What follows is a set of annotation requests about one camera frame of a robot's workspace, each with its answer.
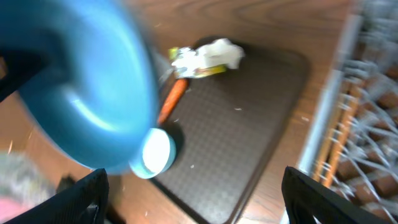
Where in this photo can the light blue rice bowl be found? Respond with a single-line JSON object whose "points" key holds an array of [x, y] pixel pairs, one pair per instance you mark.
{"points": [[156, 155]]}

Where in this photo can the crumpled foil snack wrapper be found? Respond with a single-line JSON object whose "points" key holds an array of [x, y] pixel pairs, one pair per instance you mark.
{"points": [[199, 70]]}

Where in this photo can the blue plate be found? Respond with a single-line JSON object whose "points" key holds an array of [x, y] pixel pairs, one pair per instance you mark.
{"points": [[98, 95]]}

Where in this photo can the crumpled white tissue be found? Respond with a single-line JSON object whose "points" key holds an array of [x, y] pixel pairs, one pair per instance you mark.
{"points": [[218, 52]]}

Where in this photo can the grey dishwasher rack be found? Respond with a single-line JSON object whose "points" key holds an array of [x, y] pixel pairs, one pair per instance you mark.
{"points": [[365, 64]]}

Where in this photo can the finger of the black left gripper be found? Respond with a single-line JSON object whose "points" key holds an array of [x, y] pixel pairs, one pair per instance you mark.
{"points": [[21, 67]]}

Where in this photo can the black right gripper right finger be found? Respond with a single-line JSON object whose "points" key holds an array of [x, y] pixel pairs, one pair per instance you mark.
{"points": [[308, 201]]}

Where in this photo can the orange carrot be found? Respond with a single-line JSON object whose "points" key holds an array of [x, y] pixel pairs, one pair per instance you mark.
{"points": [[177, 91]]}

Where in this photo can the wooden chopstick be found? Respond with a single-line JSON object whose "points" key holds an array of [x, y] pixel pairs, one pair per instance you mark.
{"points": [[334, 139]]}

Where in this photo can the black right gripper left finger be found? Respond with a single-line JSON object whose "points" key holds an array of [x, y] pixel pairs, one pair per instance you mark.
{"points": [[85, 201]]}

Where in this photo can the brown serving tray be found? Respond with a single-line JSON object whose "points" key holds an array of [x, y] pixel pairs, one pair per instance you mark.
{"points": [[226, 128]]}

